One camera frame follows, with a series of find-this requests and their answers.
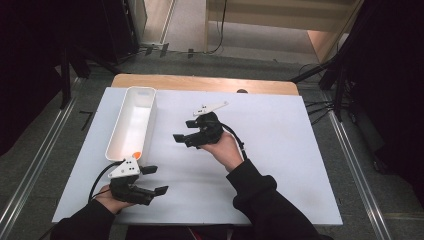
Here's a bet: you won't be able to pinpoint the black metal stand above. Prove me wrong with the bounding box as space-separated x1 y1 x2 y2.
58 43 123 110
289 56 351 123

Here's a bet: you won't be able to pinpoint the left hand-held gripper black cable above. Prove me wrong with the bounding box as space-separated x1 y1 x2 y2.
88 160 125 204

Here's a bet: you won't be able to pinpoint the person's right hand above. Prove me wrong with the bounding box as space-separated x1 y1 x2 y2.
199 130 245 173

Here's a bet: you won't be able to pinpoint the black hanging cable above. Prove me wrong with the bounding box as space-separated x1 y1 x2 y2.
204 0 228 55

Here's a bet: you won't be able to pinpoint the dark cabinet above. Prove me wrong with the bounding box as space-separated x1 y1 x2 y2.
99 0 148 64

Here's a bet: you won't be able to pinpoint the wooden table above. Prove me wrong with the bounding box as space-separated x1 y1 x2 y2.
110 73 300 97

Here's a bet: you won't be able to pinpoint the metal floor rail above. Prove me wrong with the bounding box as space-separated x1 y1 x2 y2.
328 111 393 240
0 96 79 239

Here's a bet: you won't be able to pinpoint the light wooden furniture frame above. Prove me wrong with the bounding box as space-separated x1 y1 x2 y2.
203 0 364 64

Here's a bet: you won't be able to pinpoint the hand-held gripper black cable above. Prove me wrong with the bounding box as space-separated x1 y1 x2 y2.
221 123 248 161
88 160 125 204

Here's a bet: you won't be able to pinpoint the person's left hand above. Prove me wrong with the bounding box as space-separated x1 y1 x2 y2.
94 184 134 215

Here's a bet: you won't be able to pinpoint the black floor cables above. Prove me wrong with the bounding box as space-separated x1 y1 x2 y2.
304 99 336 126

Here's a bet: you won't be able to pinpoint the white board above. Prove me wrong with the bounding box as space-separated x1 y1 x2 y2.
51 87 344 227

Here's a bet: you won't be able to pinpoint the black curtain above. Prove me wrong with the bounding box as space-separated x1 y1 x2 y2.
0 0 68 158
343 0 424 208

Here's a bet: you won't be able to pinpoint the white plastic bin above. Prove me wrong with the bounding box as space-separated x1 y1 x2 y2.
104 86 158 167

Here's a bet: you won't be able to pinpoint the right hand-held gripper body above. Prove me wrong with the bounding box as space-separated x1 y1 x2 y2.
184 100 230 149

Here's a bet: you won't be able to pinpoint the right hand-held gripper black cable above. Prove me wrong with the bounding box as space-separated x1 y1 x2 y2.
221 123 248 161

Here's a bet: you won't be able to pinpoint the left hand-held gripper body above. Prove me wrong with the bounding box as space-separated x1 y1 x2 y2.
107 156 156 206

